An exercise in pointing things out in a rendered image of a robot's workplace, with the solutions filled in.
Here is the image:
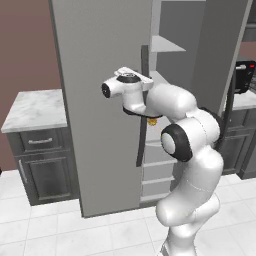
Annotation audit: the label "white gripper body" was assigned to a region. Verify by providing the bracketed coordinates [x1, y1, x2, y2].
[114, 66, 155, 91]

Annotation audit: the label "grey fridge freezer cabinet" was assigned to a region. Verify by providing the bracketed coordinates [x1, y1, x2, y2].
[139, 0, 208, 204]

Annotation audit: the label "grey freezer door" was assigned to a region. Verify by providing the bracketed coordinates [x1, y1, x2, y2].
[49, 0, 155, 218]

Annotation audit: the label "grey fridge door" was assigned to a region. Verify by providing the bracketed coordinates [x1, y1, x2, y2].
[190, 0, 254, 116]

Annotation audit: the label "black toaster oven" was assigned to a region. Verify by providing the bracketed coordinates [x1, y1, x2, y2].
[234, 59, 256, 95]

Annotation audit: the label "dark grey base cupboards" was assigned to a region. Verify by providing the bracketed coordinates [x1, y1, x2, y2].
[219, 107, 256, 180]

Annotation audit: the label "dark grey drawer front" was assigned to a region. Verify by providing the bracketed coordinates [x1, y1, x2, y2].
[19, 127, 65, 154]

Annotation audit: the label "dark grey cupboard door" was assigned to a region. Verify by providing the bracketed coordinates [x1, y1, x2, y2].
[15, 155, 74, 202]

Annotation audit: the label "dark freezer door handle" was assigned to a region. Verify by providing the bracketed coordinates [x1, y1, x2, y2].
[135, 44, 150, 168]

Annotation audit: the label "dark fridge door handle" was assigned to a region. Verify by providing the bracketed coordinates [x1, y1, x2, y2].
[215, 66, 237, 152]

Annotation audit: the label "silver drawer handle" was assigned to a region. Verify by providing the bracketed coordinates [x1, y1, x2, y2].
[27, 137, 54, 145]

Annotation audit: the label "grey wall cupboard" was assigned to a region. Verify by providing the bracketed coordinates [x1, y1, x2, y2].
[242, 0, 256, 43]

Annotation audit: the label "silver cupboard door handle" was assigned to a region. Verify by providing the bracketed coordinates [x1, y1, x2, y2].
[17, 159, 29, 185]

